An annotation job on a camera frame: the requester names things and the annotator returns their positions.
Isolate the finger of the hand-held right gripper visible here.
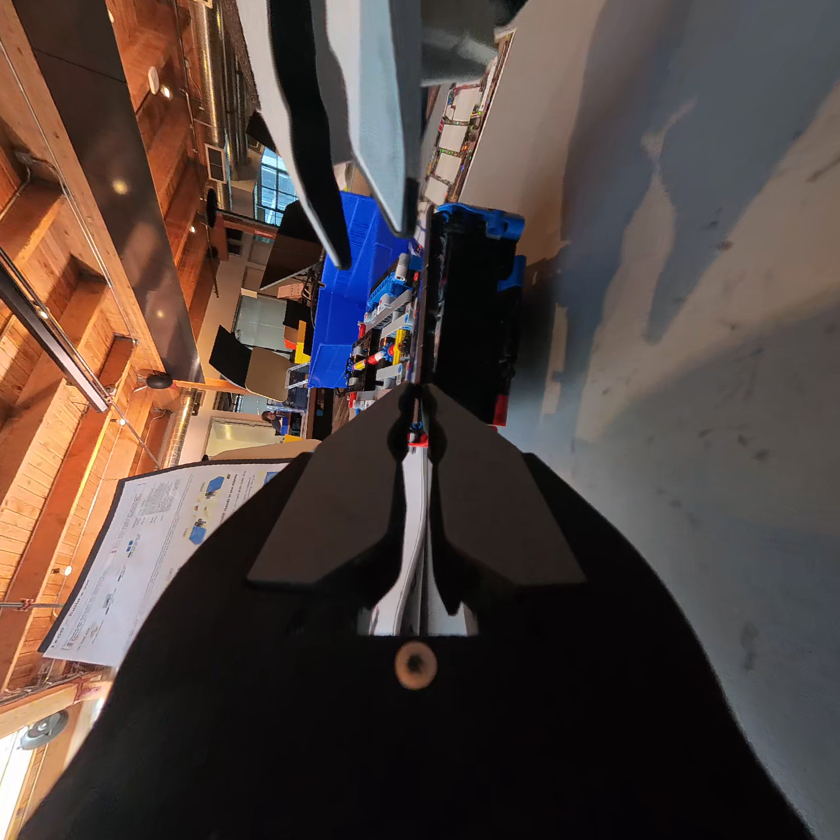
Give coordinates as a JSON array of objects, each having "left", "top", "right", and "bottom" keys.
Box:
[
  {"left": 235, "top": 0, "right": 353, "bottom": 271},
  {"left": 310, "top": 0, "right": 424, "bottom": 239}
]

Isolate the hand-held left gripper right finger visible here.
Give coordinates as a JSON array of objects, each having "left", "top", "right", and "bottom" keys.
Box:
[{"left": 421, "top": 384, "right": 586, "bottom": 619}]

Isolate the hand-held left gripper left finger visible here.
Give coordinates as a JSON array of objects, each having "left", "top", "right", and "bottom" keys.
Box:
[{"left": 247, "top": 382, "right": 418, "bottom": 611}]

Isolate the partly built toy car model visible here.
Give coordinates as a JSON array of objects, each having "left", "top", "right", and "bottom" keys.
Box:
[{"left": 346, "top": 202, "right": 529, "bottom": 429}]

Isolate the shiny sticker sheet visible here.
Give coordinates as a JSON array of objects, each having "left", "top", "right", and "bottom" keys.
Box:
[{"left": 420, "top": 29, "right": 517, "bottom": 206}]

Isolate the black floor lamp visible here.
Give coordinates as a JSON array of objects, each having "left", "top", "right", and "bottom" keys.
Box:
[{"left": 205, "top": 189, "right": 284, "bottom": 232}]

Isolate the printed instruction sheet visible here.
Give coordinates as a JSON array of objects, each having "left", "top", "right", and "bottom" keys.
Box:
[{"left": 38, "top": 459, "right": 294, "bottom": 668}]

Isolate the blue plastic bin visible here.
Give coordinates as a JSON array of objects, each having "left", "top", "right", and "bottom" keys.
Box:
[{"left": 307, "top": 192, "right": 431, "bottom": 395}]

